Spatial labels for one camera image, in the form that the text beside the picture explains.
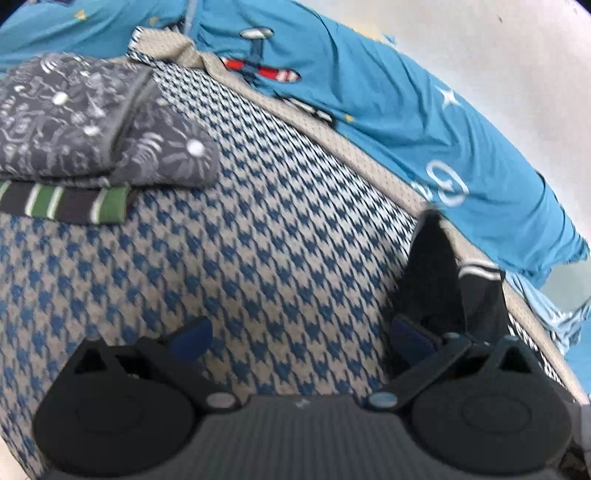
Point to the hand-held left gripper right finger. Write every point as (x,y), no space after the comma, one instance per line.
(411,334)

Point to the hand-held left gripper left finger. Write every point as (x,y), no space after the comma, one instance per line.
(191,339)

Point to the black t-shirt red print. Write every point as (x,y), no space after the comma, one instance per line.
(434,277)

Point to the green striped folded garment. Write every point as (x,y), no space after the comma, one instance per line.
(69,203)

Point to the blue airplane print bedsheet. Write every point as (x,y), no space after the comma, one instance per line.
(392,92)

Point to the grey doodle print folded garment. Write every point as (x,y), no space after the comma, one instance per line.
(69,124)

